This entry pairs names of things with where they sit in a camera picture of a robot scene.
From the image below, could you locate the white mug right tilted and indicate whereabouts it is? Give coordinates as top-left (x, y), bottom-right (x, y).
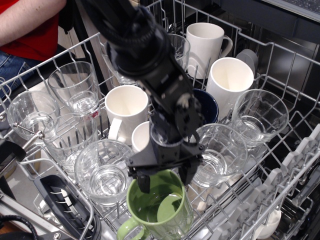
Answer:
top-left (206, 57), bottom-right (254, 119)

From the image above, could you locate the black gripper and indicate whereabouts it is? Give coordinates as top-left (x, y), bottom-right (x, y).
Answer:
top-left (126, 74), bottom-right (204, 193)

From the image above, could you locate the white mug front centre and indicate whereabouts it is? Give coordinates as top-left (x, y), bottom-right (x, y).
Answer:
top-left (131, 121), bottom-right (150, 153)

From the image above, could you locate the clear glass front left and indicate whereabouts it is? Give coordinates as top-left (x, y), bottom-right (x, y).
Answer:
top-left (74, 139), bottom-right (134, 207)

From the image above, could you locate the clear glass far right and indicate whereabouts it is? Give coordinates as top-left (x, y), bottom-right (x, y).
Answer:
top-left (231, 89), bottom-right (289, 149)

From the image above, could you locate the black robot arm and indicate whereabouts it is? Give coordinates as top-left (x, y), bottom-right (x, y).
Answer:
top-left (82, 0), bottom-right (204, 193)

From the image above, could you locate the clear glass back centre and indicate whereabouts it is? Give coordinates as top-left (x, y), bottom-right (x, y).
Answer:
top-left (168, 33), bottom-right (191, 72)

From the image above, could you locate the clear glass left lower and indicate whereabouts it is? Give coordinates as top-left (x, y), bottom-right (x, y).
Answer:
top-left (43, 113), bottom-right (98, 180)

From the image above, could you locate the green ceramic mug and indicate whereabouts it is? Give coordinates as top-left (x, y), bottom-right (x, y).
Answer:
top-left (116, 169), bottom-right (194, 240)

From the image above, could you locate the grey wire dishwasher rack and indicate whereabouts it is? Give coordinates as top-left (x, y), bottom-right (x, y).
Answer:
top-left (8, 0), bottom-right (320, 240)

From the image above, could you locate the grey rack roller wheel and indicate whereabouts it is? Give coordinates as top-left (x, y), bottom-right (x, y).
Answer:
top-left (235, 49), bottom-right (259, 75)

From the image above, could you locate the dark blue mug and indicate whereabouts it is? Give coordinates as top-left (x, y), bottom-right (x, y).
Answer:
top-left (193, 88), bottom-right (219, 125)

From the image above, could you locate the grey plastic tine holder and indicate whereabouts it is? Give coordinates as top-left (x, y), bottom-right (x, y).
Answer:
top-left (210, 125), bottom-right (320, 240)

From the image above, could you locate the white mug centre left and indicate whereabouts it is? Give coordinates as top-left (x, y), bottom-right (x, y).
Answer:
top-left (104, 85), bottom-right (149, 146)

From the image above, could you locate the person forearm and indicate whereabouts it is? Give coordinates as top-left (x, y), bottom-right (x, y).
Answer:
top-left (0, 0), bottom-right (67, 46)

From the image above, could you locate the white bowl lower rack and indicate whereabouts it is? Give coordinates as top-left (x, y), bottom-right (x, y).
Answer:
top-left (253, 209), bottom-right (282, 240)

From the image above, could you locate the clear glass far left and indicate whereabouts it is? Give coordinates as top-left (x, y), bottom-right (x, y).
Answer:
top-left (7, 91), bottom-right (60, 141)

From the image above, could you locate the blue jeans leg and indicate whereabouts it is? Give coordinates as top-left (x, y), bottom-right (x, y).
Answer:
top-left (0, 51), bottom-right (41, 99)

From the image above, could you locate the metal spring clamp rod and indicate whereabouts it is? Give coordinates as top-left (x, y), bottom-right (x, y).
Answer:
top-left (12, 122), bottom-right (46, 151)

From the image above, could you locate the white mug back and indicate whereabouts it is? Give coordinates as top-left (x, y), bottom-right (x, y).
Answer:
top-left (186, 22), bottom-right (233, 79)

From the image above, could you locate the red shirt torso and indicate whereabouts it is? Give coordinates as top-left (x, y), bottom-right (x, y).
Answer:
top-left (0, 0), bottom-right (59, 62)

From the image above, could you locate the clear glass front right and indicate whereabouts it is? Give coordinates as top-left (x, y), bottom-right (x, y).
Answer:
top-left (188, 123), bottom-right (248, 189)

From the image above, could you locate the clear glass back left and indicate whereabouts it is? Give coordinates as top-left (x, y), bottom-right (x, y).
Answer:
top-left (100, 42), bottom-right (137, 86)

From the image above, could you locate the clear tall glass left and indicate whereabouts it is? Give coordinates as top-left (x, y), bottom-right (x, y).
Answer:
top-left (47, 61), bottom-right (99, 118)

